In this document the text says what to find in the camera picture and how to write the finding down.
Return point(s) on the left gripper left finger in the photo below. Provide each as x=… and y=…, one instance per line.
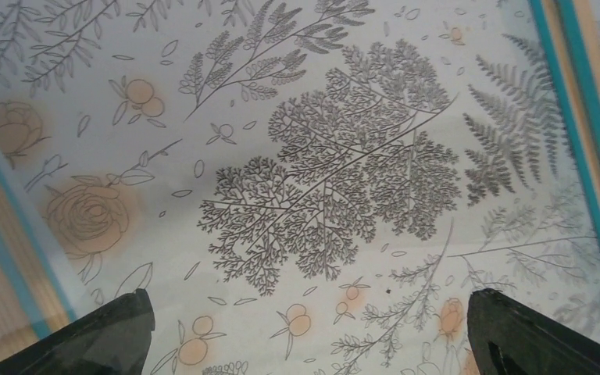
x=113, y=339

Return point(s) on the teal wooden picture frame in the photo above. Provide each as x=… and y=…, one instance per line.
x=590, y=129

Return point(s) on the floral tablecloth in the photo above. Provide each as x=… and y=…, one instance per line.
x=279, y=155

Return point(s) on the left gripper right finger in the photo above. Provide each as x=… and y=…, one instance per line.
x=507, y=337

